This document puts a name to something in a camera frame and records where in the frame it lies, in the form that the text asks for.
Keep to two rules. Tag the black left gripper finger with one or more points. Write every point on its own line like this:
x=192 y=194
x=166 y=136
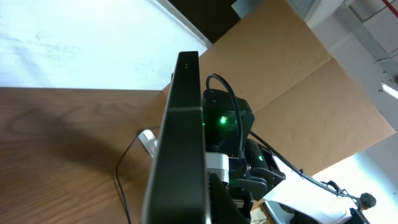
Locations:
x=177 y=190

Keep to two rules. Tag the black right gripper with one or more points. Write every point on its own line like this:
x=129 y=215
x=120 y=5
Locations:
x=250 y=179

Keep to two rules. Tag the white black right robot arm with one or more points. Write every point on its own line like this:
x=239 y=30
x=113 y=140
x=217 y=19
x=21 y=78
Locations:
x=297 y=199

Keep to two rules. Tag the white power strip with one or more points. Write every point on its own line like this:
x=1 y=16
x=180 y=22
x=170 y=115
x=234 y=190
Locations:
x=149 y=141

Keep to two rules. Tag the brown cardboard panel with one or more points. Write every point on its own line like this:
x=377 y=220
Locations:
x=305 y=105

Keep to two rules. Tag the person in background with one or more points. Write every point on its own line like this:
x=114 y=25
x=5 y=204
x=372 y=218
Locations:
x=367 y=201

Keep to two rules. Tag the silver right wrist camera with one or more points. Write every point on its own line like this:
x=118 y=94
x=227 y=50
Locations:
x=218 y=163

